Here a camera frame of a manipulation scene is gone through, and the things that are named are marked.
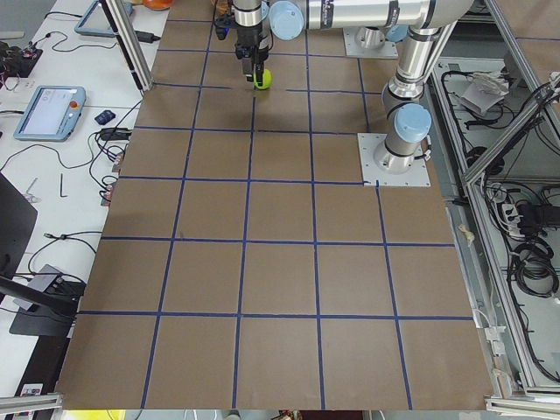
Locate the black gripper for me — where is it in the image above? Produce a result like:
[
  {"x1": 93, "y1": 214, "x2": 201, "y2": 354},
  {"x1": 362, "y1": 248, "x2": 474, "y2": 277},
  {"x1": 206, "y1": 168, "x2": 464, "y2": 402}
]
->
[{"x1": 213, "y1": 15, "x2": 269, "y2": 88}]

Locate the green apple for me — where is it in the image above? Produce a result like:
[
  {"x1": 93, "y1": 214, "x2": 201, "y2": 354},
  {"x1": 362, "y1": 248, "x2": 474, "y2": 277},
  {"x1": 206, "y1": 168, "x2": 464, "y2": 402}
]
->
[{"x1": 253, "y1": 69, "x2": 273, "y2": 90}]

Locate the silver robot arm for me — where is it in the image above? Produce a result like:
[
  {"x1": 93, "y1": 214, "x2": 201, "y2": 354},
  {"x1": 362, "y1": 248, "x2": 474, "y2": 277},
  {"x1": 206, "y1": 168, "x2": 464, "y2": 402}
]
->
[
  {"x1": 213, "y1": 1, "x2": 436, "y2": 89},
  {"x1": 374, "y1": 1, "x2": 472, "y2": 175}
]

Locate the wicker basket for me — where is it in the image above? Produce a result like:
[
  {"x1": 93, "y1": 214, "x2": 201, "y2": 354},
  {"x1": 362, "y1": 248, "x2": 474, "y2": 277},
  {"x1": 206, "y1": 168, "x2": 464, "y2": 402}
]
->
[{"x1": 211, "y1": 0, "x2": 233, "y2": 16}]

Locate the black power adapter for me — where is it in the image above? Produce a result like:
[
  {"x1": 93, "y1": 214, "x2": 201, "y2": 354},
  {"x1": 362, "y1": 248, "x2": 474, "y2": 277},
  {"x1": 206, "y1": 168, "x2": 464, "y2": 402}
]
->
[{"x1": 135, "y1": 31, "x2": 161, "y2": 44}]

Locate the dark blue pouch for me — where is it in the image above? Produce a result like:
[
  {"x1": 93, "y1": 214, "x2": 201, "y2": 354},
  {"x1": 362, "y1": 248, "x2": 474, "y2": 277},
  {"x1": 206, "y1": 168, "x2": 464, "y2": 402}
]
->
[{"x1": 94, "y1": 109, "x2": 116, "y2": 125}]

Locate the blue teach pendant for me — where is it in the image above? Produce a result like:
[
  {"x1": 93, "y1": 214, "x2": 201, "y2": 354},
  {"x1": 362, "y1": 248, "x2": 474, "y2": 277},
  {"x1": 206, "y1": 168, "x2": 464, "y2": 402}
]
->
[
  {"x1": 74, "y1": 1, "x2": 114, "y2": 38},
  {"x1": 13, "y1": 86, "x2": 87, "y2": 143}
]

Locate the black allen key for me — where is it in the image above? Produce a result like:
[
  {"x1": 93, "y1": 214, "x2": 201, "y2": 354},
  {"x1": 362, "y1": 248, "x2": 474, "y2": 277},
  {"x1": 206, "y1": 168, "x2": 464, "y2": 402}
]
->
[{"x1": 59, "y1": 173, "x2": 67, "y2": 198}]

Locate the grey usb hub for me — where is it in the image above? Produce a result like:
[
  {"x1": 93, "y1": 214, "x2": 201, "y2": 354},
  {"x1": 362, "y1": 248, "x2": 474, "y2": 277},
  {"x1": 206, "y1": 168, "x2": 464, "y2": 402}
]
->
[{"x1": 27, "y1": 264, "x2": 86, "y2": 305}]

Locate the white power strip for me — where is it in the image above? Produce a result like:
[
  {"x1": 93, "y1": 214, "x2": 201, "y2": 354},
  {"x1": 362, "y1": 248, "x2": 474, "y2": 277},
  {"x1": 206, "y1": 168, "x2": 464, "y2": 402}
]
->
[{"x1": 497, "y1": 201, "x2": 525, "y2": 240}]

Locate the black monitor stand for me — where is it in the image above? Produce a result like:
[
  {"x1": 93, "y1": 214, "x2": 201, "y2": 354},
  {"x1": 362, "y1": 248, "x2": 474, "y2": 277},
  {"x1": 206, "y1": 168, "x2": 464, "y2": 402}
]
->
[{"x1": 1, "y1": 177, "x2": 78, "y2": 337}]

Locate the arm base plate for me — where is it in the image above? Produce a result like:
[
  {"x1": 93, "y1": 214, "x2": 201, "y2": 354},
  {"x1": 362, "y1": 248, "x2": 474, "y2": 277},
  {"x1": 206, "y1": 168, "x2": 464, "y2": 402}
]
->
[
  {"x1": 357, "y1": 133, "x2": 431, "y2": 187},
  {"x1": 343, "y1": 27, "x2": 398, "y2": 60}
]

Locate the aluminium frame post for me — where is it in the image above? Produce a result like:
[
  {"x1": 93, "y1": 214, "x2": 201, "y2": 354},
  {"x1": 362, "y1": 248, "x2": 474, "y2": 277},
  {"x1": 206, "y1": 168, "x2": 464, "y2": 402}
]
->
[{"x1": 100, "y1": 0, "x2": 154, "y2": 92}]

